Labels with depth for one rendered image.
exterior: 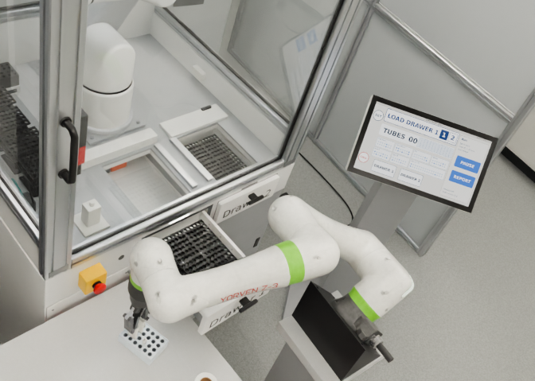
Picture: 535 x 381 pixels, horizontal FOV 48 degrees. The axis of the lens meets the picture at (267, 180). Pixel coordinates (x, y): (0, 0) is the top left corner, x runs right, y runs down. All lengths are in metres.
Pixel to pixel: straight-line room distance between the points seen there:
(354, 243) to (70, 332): 0.91
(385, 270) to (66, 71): 1.16
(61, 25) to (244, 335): 1.99
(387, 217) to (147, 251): 1.38
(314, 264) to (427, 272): 2.01
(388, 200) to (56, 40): 1.71
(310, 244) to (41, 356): 0.84
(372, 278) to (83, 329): 0.91
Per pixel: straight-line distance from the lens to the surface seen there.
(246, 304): 1.90
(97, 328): 1.96
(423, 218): 3.52
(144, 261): 1.54
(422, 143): 2.42
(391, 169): 2.39
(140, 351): 1.89
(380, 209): 2.64
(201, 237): 2.03
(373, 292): 1.96
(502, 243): 4.05
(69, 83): 1.33
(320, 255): 1.62
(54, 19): 1.22
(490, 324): 3.58
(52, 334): 1.95
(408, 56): 3.32
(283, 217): 1.71
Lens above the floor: 2.47
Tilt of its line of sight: 43 degrees down
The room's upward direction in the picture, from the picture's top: 21 degrees clockwise
